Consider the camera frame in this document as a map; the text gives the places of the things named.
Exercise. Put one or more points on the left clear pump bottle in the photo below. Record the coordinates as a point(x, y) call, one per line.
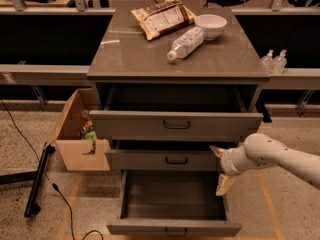
point(267, 60)

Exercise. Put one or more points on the black stand leg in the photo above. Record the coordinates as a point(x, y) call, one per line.
point(32, 206)

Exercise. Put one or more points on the green snack packets in box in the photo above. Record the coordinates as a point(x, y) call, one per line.
point(87, 131)

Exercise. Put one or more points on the grey bottom drawer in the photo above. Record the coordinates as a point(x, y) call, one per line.
point(172, 204)

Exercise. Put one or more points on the white bowl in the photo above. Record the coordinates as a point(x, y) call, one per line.
point(212, 25)

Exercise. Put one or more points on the grey drawer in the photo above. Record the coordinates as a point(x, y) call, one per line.
point(174, 126)
point(165, 155)
point(172, 204)

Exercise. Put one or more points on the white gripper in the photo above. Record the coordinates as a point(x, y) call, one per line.
point(227, 161)

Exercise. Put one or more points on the cardboard box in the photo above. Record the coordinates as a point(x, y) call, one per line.
point(77, 153)

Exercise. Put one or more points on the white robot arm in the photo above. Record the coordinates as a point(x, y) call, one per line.
point(260, 151)

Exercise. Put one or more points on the grey drawer cabinet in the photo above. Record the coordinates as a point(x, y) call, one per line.
point(130, 73)

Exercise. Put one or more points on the grey metal rail shelf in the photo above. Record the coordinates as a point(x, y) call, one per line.
point(72, 75)

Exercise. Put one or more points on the grey top drawer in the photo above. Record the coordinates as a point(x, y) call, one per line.
point(174, 126)

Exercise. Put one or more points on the brown snack bag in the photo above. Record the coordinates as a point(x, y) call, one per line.
point(162, 18)

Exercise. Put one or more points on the clear plastic water bottle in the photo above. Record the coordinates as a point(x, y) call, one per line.
point(186, 44)

